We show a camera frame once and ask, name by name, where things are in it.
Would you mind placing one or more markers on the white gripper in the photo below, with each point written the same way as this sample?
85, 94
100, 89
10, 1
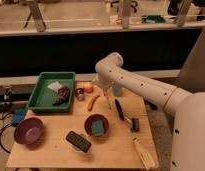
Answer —
103, 90

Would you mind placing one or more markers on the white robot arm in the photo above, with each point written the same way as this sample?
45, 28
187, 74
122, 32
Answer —
188, 109

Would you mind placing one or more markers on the blue cup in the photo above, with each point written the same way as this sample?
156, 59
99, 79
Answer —
117, 89

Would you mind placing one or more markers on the orange round fruit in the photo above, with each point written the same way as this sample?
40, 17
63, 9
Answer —
88, 87

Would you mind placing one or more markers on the dark red bowl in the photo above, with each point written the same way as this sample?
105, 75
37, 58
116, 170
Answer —
95, 117

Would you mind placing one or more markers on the teal sponge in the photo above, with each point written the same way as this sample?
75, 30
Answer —
97, 128

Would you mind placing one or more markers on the brown item in tray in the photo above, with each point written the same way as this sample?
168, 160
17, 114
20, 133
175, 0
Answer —
63, 95

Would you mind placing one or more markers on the white cloth in tray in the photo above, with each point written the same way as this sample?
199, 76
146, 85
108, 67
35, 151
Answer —
55, 86

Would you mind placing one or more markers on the green plastic tray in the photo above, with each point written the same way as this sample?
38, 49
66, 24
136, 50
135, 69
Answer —
42, 98

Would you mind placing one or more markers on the black rectangular block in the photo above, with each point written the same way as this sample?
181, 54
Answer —
70, 137

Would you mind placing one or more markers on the purple bowl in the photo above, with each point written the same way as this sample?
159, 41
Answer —
28, 131

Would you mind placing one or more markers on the blue box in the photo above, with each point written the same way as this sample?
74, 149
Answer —
18, 116

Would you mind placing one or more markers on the black handled brush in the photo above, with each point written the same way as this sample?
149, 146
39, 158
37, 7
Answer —
133, 122

